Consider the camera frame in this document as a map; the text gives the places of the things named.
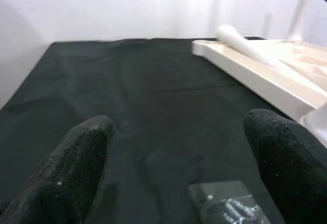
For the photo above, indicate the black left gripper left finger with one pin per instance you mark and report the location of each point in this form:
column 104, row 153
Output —
column 71, row 170

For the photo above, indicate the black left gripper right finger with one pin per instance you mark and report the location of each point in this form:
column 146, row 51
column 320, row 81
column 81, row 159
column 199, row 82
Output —
column 288, row 170

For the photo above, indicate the white plastic table top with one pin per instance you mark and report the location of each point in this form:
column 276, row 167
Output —
column 255, row 80

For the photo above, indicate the black tablecloth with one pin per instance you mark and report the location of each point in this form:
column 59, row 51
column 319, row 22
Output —
column 153, row 93

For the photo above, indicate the white plastic table leg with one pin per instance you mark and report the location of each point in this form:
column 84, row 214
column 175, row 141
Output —
column 242, row 46

